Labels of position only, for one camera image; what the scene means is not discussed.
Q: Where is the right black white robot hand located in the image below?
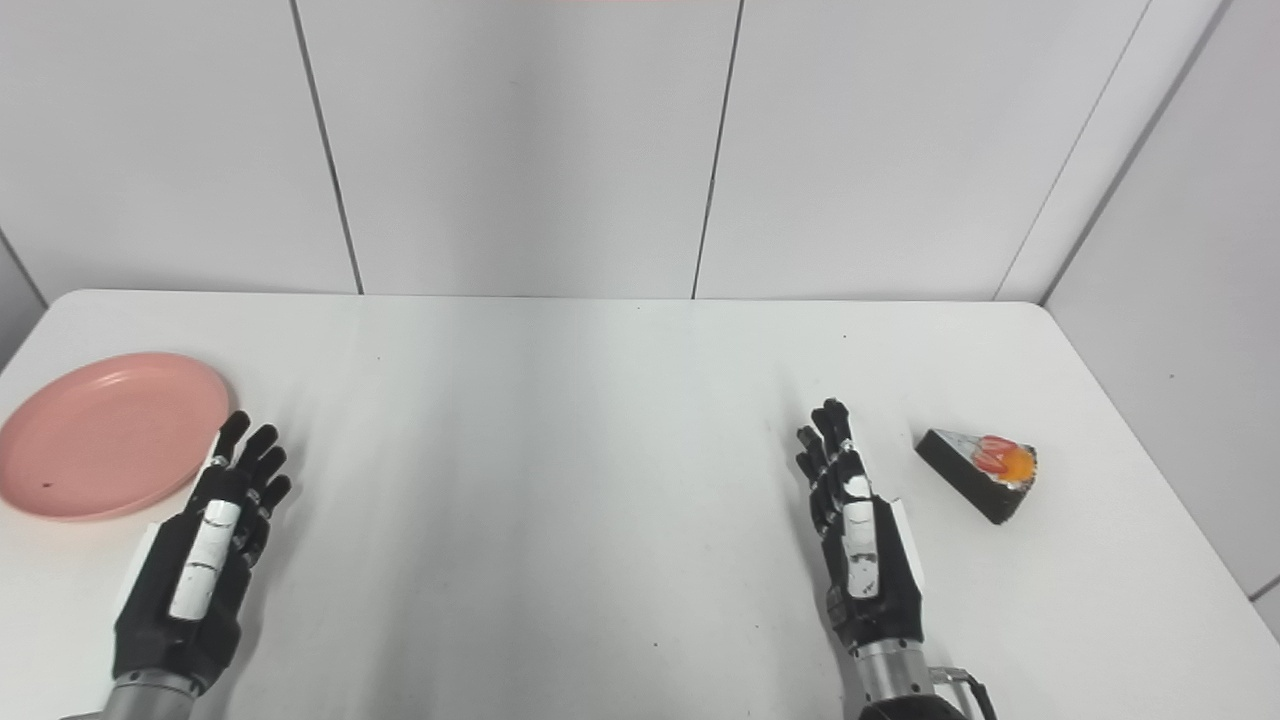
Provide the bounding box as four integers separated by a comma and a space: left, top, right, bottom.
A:
796, 398, 926, 651

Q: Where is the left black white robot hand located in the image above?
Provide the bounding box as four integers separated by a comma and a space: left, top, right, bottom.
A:
112, 410, 293, 693

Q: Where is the chocolate cake slice with fruit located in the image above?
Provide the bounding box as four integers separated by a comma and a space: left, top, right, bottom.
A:
915, 428, 1039, 525

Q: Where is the pink round plate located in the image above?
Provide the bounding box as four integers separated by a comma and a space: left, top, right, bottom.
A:
0, 351, 233, 522

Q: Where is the black cable at right wrist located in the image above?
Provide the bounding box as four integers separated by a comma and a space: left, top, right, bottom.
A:
930, 668, 998, 720

